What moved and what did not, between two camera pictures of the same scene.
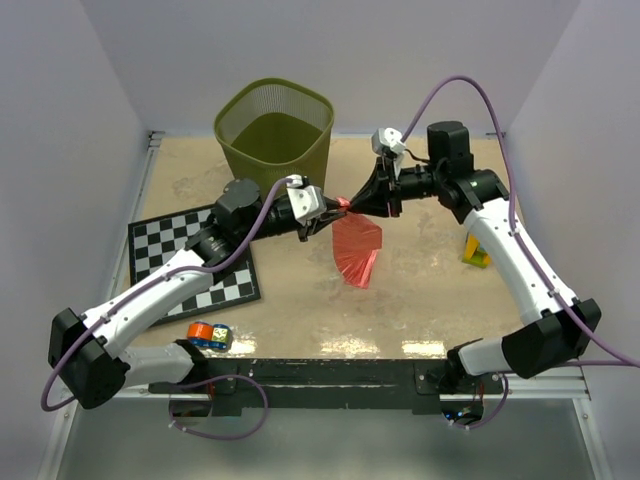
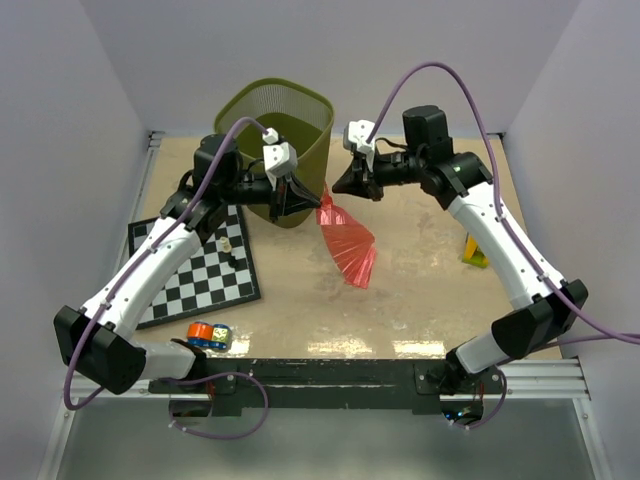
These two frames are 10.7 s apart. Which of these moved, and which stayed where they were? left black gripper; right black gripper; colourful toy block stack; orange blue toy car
Moved: left black gripper; right black gripper
Stayed: orange blue toy car; colourful toy block stack
